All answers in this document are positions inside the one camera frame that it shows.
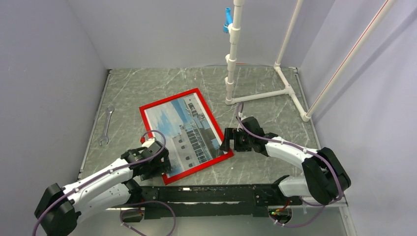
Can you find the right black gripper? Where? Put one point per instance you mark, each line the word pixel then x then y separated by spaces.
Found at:
pixel 232 133

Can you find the silver open-end wrench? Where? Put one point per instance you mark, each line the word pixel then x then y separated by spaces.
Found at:
pixel 104 136

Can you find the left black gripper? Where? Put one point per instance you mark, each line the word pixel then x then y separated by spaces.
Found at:
pixel 163 167

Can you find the building and sky photo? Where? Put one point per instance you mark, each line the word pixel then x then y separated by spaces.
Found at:
pixel 182 130

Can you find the blue pipe fitting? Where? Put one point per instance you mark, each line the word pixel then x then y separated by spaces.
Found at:
pixel 228 20

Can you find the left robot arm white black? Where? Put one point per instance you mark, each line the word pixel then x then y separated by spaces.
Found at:
pixel 61 209

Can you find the orange wooden picture frame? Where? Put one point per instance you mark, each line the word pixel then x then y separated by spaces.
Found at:
pixel 215 120

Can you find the white PVC pipe stand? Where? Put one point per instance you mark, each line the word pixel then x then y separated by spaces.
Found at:
pixel 231 58

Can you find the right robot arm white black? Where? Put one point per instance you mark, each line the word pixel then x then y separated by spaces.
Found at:
pixel 324 179

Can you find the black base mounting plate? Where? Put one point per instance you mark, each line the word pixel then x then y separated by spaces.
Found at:
pixel 256 200

